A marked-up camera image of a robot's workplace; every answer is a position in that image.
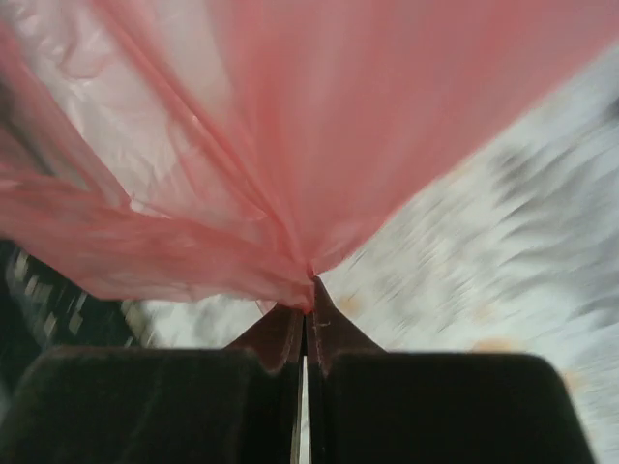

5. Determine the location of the floral patterned table mat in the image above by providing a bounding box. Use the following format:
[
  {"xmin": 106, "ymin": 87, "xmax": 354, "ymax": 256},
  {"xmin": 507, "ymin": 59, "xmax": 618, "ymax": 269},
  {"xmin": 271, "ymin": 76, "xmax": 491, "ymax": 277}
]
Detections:
[{"xmin": 120, "ymin": 47, "xmax": 619, "ymax": 426}]

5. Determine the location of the red plastic trash bag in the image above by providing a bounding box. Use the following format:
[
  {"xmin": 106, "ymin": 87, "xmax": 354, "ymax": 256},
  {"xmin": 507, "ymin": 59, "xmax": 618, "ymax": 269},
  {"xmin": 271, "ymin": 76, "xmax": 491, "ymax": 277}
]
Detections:
[{"xmin": 1, "ymin": 1, "xmax": 618, "ymax": 307}]

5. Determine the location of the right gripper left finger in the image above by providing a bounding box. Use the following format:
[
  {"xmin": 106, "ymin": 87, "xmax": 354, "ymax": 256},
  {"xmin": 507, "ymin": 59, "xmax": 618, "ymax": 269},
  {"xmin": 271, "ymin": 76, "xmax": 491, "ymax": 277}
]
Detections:
[{"xmin": 1, "ymin": 307, "xmax": 304, "ymax": 463}]

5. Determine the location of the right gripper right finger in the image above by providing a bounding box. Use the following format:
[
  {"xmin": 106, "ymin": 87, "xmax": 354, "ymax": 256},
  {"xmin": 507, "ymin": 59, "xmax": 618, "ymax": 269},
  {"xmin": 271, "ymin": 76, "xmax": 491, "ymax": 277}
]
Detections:
[{"xmin": 305, "ymin": 281, "xmax": 594, "ymax": 464}]

